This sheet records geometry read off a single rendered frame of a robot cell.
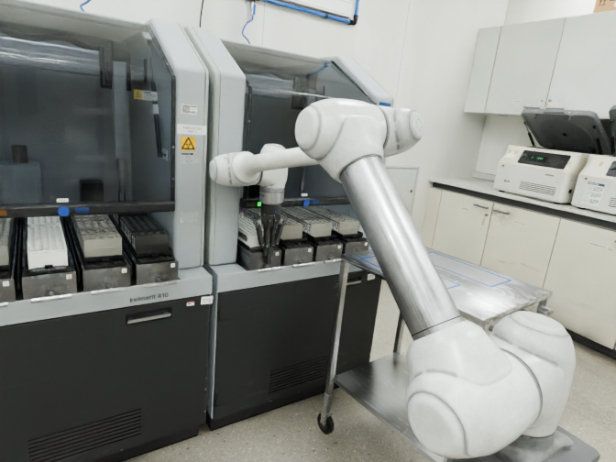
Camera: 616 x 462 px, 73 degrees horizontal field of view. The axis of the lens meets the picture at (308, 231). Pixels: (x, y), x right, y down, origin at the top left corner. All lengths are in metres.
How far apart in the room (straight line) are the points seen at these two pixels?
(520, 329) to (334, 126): 0.54
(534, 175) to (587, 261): 0.69
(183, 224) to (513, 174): 2.62
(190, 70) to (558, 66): 2.91
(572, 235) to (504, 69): 1.51
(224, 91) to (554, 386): 1.26
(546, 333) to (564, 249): 2.45
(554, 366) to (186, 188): 1.18
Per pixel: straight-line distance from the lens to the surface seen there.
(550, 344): 0.91
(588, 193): 3.27
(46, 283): 1.43
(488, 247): 3.63
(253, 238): 1.60
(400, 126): 1.01
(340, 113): 0.90
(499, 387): 0.79
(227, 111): 1.53
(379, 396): 1.79
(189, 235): 1.56
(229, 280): 1.57
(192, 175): 1.51
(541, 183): 3.40
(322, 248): 1.74
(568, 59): 3.77
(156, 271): 1.47
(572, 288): 3.36
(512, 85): 3.94
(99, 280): 1.44
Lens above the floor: 1.31
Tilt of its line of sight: 15 degrees down
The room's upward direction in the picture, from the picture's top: 6 degrees clockwise
